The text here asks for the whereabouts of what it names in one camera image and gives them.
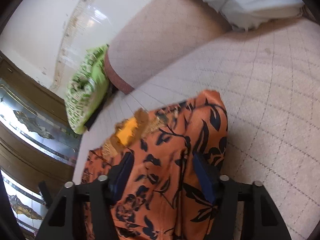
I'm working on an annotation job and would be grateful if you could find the orange black floral garment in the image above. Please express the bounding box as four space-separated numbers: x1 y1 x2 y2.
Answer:
81 90 228 239

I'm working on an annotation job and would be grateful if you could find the brown wooden glass cabinet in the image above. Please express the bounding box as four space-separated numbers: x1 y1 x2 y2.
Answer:
1 55 81 239

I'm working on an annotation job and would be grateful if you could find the green patterned pillow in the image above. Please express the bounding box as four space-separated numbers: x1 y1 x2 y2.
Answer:
65 44 110 134

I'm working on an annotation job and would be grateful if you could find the pink quilted bed cover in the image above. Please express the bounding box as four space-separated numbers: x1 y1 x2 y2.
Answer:
72 0 320 240

